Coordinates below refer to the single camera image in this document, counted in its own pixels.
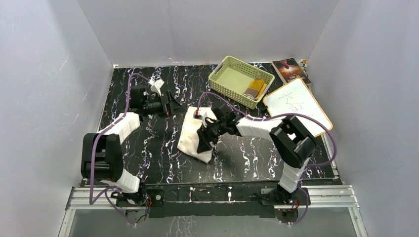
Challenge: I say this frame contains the cream white towel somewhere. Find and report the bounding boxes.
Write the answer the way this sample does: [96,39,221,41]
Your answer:
[177,106,212,163]

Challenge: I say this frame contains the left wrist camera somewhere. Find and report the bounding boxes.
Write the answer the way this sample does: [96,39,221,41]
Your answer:
[148,79,164,97]

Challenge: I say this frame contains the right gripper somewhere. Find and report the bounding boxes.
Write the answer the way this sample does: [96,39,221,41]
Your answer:
[197,119,227,153]

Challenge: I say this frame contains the dark cover book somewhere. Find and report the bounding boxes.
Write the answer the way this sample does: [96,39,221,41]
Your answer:
[271,58,312,86]

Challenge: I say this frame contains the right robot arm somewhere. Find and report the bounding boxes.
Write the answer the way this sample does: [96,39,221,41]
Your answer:
[194,106,317,204]

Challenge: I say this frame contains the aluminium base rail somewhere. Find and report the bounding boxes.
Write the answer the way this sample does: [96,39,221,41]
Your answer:
[66,184,359,209]

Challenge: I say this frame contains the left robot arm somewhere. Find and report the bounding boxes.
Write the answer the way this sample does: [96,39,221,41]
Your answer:
[81,85,185,205]

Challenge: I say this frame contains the light green plastic basket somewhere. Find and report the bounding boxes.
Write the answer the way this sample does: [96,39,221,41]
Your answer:
[208,56,275,110]

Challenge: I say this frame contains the brown and yellow towel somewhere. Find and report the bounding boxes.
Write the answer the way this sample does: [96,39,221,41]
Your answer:
[243,79,267,101]

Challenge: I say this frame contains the whiteboard with wooden frame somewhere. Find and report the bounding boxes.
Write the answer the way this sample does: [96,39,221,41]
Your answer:
[263,79,333,130]

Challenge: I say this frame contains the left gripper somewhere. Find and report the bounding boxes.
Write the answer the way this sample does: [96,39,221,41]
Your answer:
[143,92,187,119]

